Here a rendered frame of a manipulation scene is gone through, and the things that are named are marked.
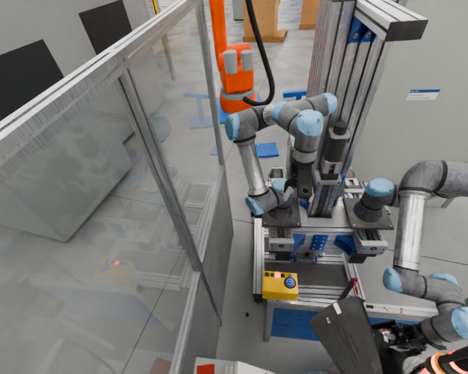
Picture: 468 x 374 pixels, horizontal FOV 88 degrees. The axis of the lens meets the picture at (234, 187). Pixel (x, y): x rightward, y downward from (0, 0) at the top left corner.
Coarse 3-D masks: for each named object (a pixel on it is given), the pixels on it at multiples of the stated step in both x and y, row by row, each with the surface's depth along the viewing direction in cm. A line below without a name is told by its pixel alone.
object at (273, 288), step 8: (264, 272) 117; (272, 272) 117; (280, 272) 116; (264, 280) 114; (272, 280) 114; (280, 280) 114; (296, 280) 113; (264, 288) 112; (272, 288) 112; (280, 288) 111; (288, 288) 111; (296, 288) 111; (264, 296) 115; (272, 296) 114; (280, 296) 113; (288, 296) 112; (296, 296) 111
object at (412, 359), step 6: (408, 360) 59; (414, 360) 59; (420, 360) 59; (402, 366) 59; (408, 366) 58; (414, 366) 58; (402, 372) 58; (408, 372) 57; (414, 372) 52; (420, 372) 51; (426, 372) 50
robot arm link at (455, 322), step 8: (448, 304) 75; (456, 304) 74; (440, 312) 76; (448, 312) 74; (456, 312) 71; (464, 312) 70; (432, 320) 78; (440, 320) 75; (448, 320) 73; (456, 320) 70; (464, 320) 69; (432, 328) 77; (440, 328) 74; (448, 328) 72; (456, 328) 70; (464, 328) 69; (440, 336) 75; (448, 336) 73; (456, 336) 71; (464, 336) 70
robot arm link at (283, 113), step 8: (280, 104) 80; (288, 104) 80; (296, 104) 79; (304, 104) 79; (272, 112) 82; (280, 112) 78; (288, 112) 76; (296, 112) 75; (280, 120) 78; (288, 120) 75; (288, 128) 76
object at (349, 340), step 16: (352, 304) 82; (320, 320) 77; (336, 320) 78; (352, 320) 79; (368, 320) 80; (320, 336) 75; (336, 336) 76; (352, 336) 76; (368, 336) 77; (336, 352) 75; (352, 352) 75; (368, 352) 75; (352, 368) 74; (368, 368) 73
